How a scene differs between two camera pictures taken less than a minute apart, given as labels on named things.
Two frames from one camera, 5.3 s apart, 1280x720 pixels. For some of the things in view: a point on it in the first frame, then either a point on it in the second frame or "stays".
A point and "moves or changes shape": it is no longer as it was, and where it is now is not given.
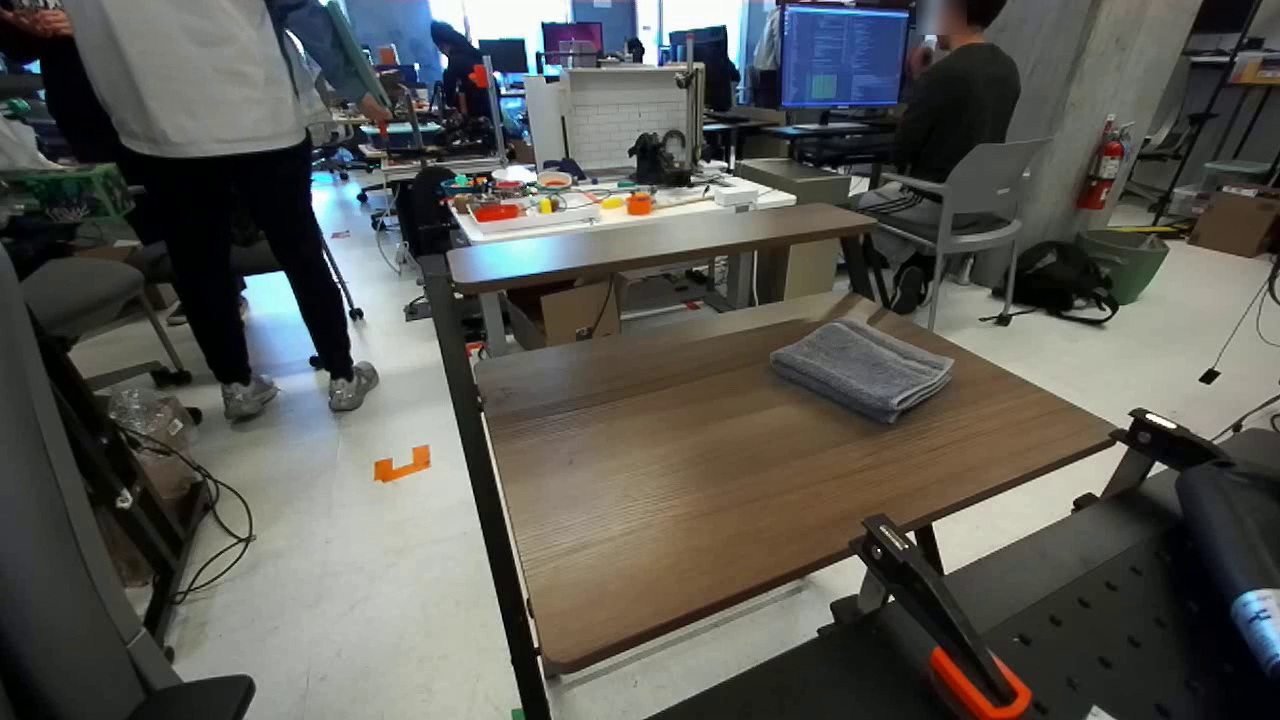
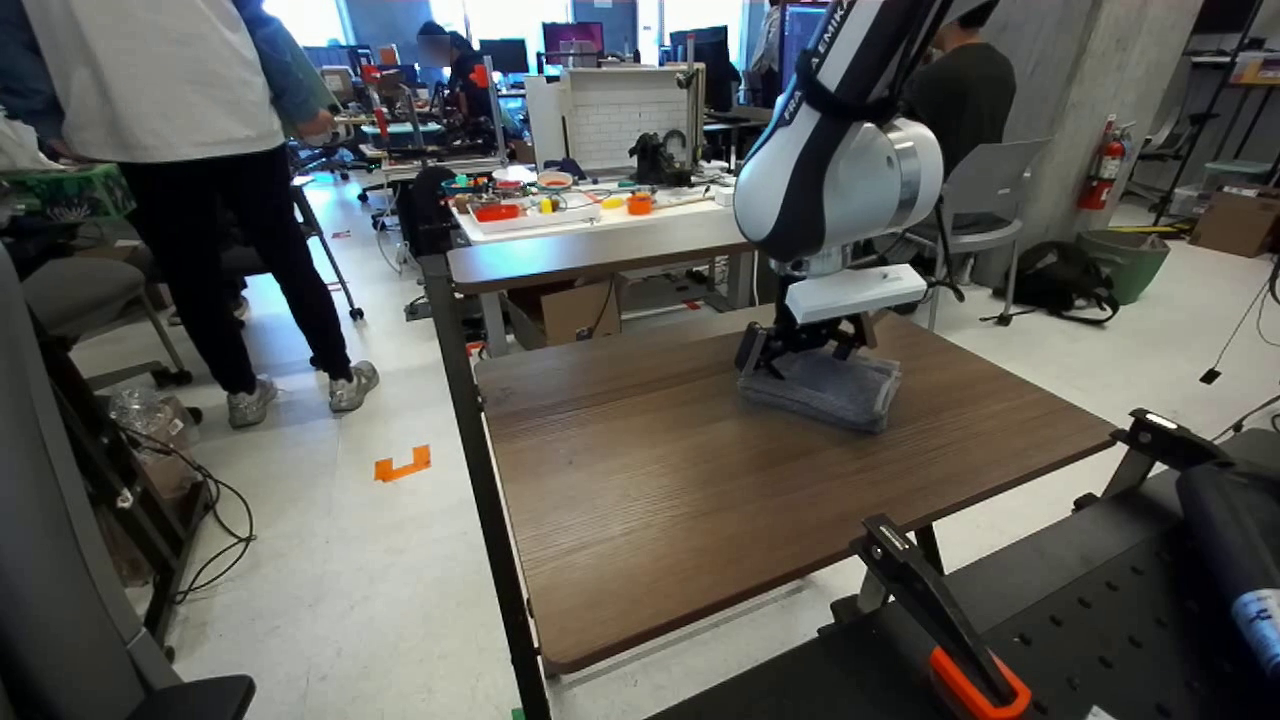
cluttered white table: x=502 y=264 stays
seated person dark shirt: x=962 y=94 stays
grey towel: x=861 y=370 moves or changes shape
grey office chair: x=984 y=198 stays
